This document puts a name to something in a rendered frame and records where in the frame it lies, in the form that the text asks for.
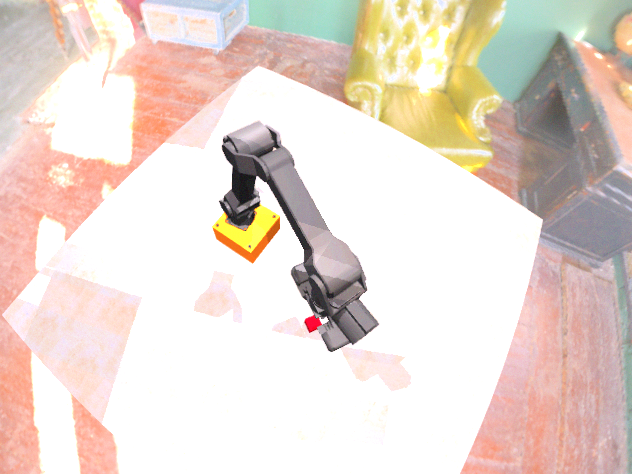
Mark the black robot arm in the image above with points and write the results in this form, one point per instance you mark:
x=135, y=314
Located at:
x=335, y=272

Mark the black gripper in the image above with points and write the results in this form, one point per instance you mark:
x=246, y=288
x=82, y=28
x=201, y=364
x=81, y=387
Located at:
x=332, y=336

